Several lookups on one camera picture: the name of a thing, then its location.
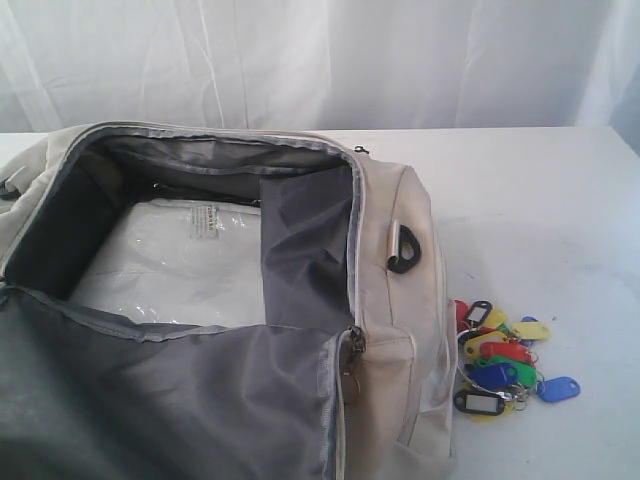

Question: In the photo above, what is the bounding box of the cream fabric duffel bag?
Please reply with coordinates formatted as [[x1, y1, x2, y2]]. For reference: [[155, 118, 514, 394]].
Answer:
[[1, 122, 457, 479]]

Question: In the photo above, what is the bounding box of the colourful key tag bunch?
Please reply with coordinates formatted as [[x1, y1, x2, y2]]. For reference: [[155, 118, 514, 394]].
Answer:
[[453, 300, 581, 422]]

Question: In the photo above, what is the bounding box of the clear plastic wrapped package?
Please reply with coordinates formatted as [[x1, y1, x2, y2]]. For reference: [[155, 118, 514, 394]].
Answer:
[[71, 199, 265, 328]]

